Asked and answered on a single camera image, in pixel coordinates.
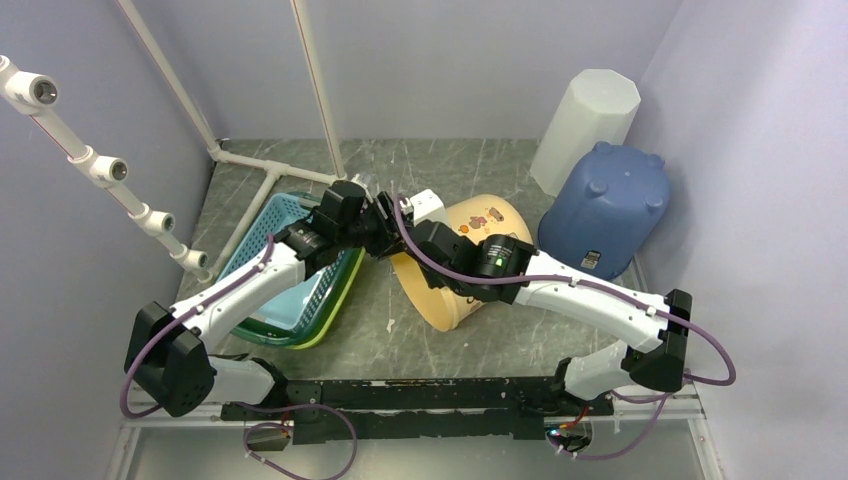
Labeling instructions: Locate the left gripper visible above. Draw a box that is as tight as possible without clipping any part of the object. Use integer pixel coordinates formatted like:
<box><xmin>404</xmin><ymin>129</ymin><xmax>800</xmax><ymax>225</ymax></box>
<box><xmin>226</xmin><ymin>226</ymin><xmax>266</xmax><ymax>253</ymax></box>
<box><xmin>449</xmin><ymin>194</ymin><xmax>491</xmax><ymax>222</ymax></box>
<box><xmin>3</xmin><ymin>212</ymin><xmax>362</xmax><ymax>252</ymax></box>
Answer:
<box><xmin>337</xmin><ymin>192</ymin><xmax>411</xmax><ymax>263</ymax></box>

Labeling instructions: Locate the cream cartoon bucket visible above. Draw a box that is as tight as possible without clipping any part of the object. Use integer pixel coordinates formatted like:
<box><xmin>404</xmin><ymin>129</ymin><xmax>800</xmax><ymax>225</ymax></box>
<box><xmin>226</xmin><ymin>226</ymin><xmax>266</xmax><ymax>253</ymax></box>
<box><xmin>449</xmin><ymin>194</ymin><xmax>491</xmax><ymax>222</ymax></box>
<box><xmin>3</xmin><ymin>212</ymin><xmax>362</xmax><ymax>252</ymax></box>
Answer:
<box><xmin>391</xmin><ymin>194</ymin><xmax>537</xmax><ymax>332</ymax></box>

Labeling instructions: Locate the light blue perforated basket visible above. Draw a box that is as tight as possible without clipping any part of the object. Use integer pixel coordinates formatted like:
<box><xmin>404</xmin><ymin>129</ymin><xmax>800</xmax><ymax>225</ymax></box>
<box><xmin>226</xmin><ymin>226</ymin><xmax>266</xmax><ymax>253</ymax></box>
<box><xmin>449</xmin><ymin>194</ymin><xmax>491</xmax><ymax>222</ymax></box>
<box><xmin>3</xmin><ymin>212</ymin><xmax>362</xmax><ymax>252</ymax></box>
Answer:
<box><xmin>217</xmin><ymin>193</ymin><xmax>352</xmax><ymax>332</ymax></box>

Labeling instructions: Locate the blue bucket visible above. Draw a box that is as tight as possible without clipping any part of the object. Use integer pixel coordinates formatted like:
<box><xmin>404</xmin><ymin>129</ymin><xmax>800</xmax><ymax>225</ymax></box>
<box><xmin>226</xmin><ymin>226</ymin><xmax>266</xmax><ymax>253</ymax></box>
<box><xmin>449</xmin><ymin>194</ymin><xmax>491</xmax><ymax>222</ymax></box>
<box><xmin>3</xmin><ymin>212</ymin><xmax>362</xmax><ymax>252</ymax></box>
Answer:
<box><xmin>537</xmin><ymin>141</ymin><xmax>671</xmax><ymax>280</ymax></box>

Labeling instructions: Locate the white octagonal bin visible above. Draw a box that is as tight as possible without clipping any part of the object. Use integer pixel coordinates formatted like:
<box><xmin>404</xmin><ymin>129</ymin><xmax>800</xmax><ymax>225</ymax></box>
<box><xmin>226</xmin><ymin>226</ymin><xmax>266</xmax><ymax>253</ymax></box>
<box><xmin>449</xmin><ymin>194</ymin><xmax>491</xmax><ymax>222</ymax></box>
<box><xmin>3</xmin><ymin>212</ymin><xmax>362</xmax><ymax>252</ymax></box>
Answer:
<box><xmin>529</xmin><ymin>69</ymin><xmax>641</xmax><ymax>196</ymax></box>

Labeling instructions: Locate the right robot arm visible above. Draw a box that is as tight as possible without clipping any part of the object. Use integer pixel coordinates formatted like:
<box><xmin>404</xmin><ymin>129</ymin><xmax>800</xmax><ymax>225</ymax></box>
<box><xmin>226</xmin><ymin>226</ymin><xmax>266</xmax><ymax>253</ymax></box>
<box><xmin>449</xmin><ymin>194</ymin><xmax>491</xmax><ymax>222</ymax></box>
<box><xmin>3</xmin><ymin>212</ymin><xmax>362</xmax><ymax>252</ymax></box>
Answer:
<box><xmin>399</xmin><ymin>220</ymin><xmax>688</xmax><ymax>415</ymax></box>

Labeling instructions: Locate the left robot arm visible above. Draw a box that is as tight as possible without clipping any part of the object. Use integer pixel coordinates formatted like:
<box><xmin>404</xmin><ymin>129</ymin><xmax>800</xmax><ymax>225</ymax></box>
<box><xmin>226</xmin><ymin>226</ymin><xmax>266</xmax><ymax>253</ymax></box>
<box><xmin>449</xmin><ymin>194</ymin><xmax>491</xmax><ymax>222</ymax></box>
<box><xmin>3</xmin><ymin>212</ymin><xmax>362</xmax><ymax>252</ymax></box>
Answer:
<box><xmin>119</xmin><ymin>181</ymin><xmax>414</xmax><ymax>420</ymax></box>

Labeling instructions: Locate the dark green basket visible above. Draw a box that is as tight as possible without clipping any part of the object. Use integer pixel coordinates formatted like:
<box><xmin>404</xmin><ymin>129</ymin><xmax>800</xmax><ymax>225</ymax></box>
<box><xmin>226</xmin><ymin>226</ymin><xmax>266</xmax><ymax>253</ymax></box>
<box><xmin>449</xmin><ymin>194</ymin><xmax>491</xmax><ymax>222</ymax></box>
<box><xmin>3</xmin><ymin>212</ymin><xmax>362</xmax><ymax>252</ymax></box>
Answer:
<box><xmin>225</xmin><ymin>192</ymin><xmax>362</xmax><ymax>346</ymax></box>

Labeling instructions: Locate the lime green basket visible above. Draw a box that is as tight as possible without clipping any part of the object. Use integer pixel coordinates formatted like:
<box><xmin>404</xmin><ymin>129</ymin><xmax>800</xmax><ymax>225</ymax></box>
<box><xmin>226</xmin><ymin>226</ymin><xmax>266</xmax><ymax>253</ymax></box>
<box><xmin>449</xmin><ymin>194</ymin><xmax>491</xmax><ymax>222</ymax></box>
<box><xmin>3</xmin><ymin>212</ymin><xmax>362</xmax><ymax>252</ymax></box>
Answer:
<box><xmin>287</xmin><ymin>249</ymin><xmax>365</xmax><ymax>350</ymax></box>

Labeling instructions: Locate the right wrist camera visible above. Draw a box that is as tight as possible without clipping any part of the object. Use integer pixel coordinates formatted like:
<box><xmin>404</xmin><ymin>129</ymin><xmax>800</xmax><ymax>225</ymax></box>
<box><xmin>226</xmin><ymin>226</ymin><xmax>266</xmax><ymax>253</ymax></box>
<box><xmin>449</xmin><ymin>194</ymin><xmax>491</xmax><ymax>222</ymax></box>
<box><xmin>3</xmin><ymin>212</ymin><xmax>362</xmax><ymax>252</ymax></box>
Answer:
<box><xmin>400</xmin><ymin>189</ymin><xmax>451</xmax><ymax>226</ymax></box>

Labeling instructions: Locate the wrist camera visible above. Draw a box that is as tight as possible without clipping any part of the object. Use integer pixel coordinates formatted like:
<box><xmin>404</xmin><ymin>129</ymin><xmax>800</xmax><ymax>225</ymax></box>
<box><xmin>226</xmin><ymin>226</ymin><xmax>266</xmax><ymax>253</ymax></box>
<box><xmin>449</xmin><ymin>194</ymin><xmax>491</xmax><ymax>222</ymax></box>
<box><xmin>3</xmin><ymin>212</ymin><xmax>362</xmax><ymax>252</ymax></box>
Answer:
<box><xmin>350</xmin><ymin>173</ymin><xmax>375</xmax><ymax>195</ymax></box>
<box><xmin>400</xmin><ymin>189</ymin><xmax>451</xmax><ymax>226</ymax></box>

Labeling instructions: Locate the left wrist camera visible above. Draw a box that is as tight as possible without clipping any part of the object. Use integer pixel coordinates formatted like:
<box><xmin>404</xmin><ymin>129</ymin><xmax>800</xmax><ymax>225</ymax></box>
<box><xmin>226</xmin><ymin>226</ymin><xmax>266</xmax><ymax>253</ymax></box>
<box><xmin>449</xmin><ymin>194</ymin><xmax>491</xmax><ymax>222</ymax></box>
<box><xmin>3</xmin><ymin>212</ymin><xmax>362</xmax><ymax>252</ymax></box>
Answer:
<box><xmin>350</xmin><ymin>173</ymin><xmax>375</xmax><ymax>195</ymax></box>

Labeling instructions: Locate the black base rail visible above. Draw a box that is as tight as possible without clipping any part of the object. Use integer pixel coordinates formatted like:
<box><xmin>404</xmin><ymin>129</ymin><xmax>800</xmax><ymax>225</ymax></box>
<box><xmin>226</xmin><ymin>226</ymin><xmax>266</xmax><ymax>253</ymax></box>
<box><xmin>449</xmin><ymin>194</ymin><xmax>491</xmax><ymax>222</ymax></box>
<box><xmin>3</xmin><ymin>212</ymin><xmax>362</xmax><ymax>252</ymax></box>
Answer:
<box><xmin>221</xmin><ymin>376</ymin><xmax>614</xmax><ymax>445</ymax></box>

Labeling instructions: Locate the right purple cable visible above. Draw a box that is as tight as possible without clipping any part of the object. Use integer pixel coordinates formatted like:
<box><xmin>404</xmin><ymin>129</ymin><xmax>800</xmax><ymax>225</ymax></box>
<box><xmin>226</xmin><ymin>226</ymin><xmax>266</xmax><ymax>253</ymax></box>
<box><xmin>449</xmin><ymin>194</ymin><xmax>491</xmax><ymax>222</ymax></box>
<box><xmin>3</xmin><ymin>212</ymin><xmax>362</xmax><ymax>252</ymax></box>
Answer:
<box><xmin>393</xmin><ymin>193</ymin><xmax>738</xmax><ymax>463</ymax></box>

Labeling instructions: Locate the white PVC pipe frame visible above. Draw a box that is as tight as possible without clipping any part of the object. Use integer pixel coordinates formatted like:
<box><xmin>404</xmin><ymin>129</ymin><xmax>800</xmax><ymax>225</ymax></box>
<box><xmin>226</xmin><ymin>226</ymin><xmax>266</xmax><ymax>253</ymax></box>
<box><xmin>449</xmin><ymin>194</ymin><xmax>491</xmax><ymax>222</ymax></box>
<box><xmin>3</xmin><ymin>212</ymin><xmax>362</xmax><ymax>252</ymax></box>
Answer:
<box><xmin>1</xmin><ymin>1</ymin><xmax>322</xmax><ymax>288</ymax></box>

